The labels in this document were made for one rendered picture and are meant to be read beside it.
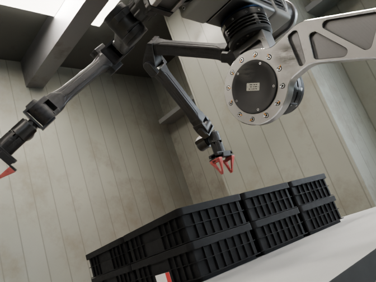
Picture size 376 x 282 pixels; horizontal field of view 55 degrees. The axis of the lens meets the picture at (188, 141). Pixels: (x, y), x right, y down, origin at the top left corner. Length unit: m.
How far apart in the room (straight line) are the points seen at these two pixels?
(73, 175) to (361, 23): 3.74
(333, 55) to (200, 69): 3.08
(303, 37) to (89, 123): 3.95
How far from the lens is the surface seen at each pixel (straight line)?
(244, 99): 0.98
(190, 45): 1.49
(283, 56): 0.94
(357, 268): 0.65
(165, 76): 1.59
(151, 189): 4.76
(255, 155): 3.43
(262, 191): 1.44
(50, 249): 3.95
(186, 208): 1.18
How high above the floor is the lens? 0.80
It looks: 16 degrees up
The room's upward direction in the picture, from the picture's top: 19 degrees counter-clockwise
